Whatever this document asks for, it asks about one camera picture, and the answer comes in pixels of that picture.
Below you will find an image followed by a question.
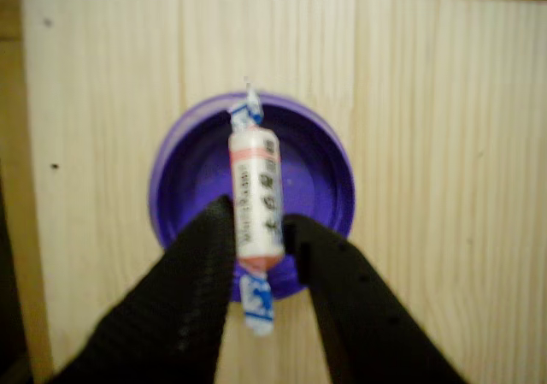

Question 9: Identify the white candy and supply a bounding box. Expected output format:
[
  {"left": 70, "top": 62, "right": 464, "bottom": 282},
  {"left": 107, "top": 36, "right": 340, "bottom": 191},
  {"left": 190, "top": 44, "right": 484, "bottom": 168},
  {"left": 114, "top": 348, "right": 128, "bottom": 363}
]
[{"left": 227, "top": 75, "right": 285, "bottom": 338}]

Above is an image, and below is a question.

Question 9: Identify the purple plastic bowl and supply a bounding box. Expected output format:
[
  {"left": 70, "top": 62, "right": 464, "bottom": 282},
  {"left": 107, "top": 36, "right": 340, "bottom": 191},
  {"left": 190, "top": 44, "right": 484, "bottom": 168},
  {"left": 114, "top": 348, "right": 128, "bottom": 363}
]
[{"left": 147, "top": 91, "right": 356, "bottom": 304}]

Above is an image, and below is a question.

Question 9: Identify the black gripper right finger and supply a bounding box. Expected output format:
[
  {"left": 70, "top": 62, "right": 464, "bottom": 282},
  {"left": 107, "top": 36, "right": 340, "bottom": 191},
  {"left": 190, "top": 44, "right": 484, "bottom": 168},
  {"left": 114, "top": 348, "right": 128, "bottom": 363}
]
[{"left": 281, "top": 213, "right": 467, "bottom": 384}]

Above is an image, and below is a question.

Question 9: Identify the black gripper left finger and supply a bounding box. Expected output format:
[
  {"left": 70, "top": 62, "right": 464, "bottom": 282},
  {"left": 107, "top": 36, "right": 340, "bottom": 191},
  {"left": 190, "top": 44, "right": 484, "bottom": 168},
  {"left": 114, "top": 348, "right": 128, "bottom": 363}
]
[{"left": 50, "top": 193, "right": 238, "bottom": 384}]

